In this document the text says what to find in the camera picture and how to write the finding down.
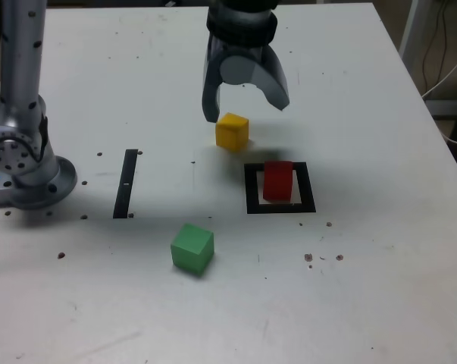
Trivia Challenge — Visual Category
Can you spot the red cube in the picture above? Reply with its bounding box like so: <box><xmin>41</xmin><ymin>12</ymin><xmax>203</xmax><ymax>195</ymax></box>
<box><xmin>262</xmin><ymin>160</ymin><xmax>294</xmax><ymax>202</ymax></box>

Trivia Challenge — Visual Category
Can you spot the thin dark hanging cable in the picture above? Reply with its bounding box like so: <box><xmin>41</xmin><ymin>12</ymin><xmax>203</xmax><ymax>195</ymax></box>
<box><xmin>421</xmin><ymin>0</ymin><xmax>447</xmax><ymax>90</ymax></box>

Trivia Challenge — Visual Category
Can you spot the green cube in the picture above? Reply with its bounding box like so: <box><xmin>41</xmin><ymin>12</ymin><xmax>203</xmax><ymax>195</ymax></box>
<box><xmin>170</xmin><ymin>222</ymin><xmax>215</xmax><ymax>275</ymax></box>

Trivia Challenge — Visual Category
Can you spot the white metal post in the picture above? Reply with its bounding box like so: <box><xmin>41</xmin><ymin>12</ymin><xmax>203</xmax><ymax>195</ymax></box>
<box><xmin>398</xmin><ymin>0</ymin><xmax>422</xmax><ymax>66</ymax></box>

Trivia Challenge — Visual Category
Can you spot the grey power strip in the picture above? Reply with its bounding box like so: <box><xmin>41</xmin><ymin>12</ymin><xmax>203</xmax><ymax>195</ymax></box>
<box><xmin>424</xmin><ymin>99</ymin><xmax>457</xmax><ymax>121</ymax></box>

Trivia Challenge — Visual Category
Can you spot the yellow cube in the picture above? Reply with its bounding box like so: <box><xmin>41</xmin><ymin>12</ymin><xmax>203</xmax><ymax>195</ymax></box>
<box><xmin>214</xmin><ymin>112</ymin><xmax>250</xmax><ymax>153</ymax></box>

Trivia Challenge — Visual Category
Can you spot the black tape square outline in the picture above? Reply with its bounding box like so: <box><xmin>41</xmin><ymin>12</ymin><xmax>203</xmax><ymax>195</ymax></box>
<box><xmin>243</xmin><ymin>162</ymin><xmax>317</xmax><ymax>215</ymax></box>

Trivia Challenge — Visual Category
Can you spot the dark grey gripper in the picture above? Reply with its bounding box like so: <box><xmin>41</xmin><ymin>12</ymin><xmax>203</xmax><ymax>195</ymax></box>
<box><xmin>201</xmin><ymin>35</ymin><xmax>291</xmax><ymax>124</ymax></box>

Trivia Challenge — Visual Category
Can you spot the black tape strip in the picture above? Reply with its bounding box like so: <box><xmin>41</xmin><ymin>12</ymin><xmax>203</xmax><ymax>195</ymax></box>
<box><xmin>112</xmin><ymin>149</ymin><xmax>139</xmax><ymax>220</ymax></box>

